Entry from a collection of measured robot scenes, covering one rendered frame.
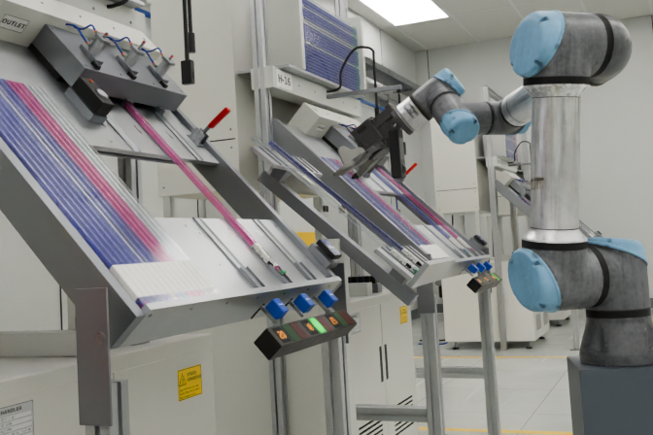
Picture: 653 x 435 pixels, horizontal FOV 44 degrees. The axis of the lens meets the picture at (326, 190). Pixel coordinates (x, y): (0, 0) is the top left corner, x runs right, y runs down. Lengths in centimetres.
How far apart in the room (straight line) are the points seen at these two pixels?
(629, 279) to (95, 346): 96
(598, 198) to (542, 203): 750
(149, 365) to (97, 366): 59
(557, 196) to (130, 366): 84
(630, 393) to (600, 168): 750
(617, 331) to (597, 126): 752
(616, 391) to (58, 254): 98
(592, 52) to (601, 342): 53
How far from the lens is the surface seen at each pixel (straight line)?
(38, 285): 384
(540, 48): 146
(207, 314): 125
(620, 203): 898
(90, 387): 108
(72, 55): 160
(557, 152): 149
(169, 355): 171
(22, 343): 168
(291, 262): 162
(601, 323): 160
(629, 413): 158
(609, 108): 907
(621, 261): 158
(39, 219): 118
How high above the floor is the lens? 79
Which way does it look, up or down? 4 degrees up
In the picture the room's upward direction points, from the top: 3 degrees counter-clockwise
